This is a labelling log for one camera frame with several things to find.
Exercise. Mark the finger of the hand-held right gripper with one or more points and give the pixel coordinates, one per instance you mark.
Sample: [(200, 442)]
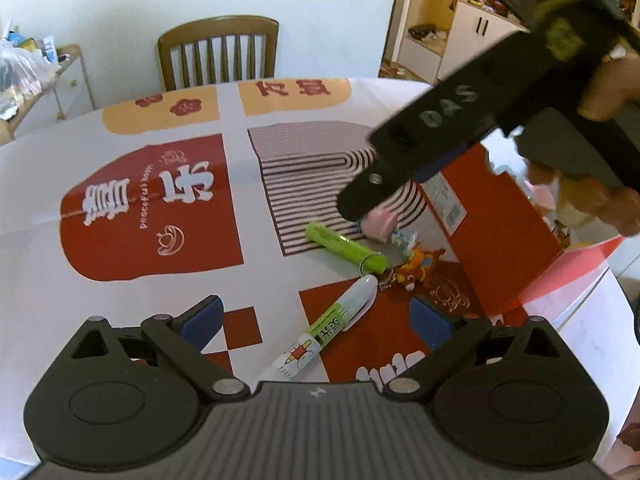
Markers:
[(431, 172), (367, 192)]

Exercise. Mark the open wooden shelf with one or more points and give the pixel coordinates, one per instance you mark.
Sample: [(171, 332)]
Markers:
[(420, 40)]

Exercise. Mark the white green marker pen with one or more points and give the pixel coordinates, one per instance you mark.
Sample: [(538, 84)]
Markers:
[(320, 331)]

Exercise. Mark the grey wall cabinet unit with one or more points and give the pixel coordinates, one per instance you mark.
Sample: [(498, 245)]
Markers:
[(482, 35)]

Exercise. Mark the printed red white tablecloth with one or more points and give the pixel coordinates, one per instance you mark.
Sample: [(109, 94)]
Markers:
[(125, 195)]

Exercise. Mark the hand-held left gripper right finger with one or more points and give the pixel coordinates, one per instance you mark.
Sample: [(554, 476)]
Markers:
[(430, 321)]

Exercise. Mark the pink small toy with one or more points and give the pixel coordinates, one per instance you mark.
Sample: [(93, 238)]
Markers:
[(378, 224)]

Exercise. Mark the white side cabinet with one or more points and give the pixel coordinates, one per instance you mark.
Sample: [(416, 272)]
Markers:
[(70, 82)]

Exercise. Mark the green marker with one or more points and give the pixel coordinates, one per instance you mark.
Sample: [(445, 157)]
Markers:
[(345, 248)]

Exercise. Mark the wooden chair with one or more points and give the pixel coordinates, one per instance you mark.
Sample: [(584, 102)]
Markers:
[(220, 52)]

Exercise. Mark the person's right hand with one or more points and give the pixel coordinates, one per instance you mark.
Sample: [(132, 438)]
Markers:
[(605, 87)]

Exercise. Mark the red cardboard box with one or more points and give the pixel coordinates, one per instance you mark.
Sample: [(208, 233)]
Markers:
[(495, 225)]

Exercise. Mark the small blue white figure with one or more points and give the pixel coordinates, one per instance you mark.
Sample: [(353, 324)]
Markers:
[(404, 239)]

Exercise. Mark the clear plastic bag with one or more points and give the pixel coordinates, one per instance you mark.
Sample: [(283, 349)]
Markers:
[(20, 70)]

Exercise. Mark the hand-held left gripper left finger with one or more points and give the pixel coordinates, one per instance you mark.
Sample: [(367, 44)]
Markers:
[(202, 320)]

